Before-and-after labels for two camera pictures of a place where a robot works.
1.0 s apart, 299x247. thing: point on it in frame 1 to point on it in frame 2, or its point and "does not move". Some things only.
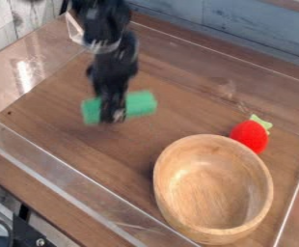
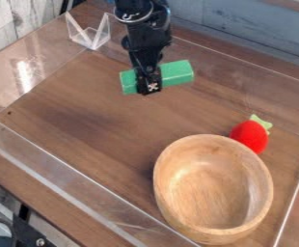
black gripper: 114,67 to 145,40
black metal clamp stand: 26,235 does not move
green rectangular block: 141,103 to 176,71
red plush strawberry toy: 250,132 does not move
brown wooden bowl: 213,188 does not move
